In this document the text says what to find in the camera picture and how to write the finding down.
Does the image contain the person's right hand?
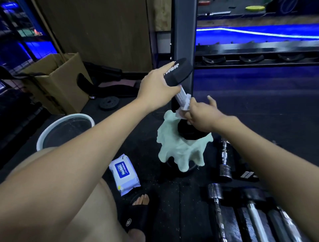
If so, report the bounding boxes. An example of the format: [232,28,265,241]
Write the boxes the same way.
[185,95,239,133]

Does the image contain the person's left hand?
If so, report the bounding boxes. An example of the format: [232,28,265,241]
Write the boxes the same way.
[136,61,181,113]

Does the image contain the white wet wipe sheet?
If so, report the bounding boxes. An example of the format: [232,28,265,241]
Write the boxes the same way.
[175,94,192,119]

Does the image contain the small chrome dumbbell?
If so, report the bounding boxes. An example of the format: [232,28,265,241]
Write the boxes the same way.
[219,139,233,181]

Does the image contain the large chrome dumbbell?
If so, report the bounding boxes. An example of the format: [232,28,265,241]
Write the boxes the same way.
[207,183,227,242]

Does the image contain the white blue wet wipes pack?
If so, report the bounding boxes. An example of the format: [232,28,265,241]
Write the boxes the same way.
[109,154,141,197]

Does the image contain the person's left forearm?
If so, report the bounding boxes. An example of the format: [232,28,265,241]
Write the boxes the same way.
[0,97,150,242]

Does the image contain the person's right forearm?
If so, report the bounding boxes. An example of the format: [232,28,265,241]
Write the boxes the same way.
[219,116,319,242]

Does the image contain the person's left leg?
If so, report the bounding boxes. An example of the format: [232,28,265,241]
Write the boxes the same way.
[7,147,130,242]

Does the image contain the black padded bench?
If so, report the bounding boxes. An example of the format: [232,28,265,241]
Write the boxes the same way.
[76,61,143,99]

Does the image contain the light green cloth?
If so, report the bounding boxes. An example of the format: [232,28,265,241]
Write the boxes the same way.
[156,110,214,173]

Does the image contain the small black weight plate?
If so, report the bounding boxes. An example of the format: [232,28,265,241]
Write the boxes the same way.
[99,96,120,111]

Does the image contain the dark metal rack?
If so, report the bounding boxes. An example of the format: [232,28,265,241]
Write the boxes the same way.
[194,40,319,69]

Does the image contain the brown cardboard box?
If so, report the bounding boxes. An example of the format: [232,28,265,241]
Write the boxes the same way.
[21,52,93,115]

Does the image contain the glowing white light strip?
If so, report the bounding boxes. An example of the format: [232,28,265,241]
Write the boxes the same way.
[197,27,319,40]

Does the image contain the white rimmed basin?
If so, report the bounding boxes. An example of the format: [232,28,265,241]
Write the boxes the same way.
[36,113,96,152]

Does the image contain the steel barbell bar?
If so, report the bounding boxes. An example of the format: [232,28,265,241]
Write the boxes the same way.
[198,11,232,16]

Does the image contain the thin wooden stick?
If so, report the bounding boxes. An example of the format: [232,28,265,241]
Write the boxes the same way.
[31,0,66,63]

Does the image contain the black left sandal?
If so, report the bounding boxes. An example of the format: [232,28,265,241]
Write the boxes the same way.
[119,192,155,234]

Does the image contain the row of black bumper plates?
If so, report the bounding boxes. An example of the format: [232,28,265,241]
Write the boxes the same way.
[266,0,319,13]

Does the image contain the black strap handle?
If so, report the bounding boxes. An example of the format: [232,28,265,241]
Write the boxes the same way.
[0,66,48,79]

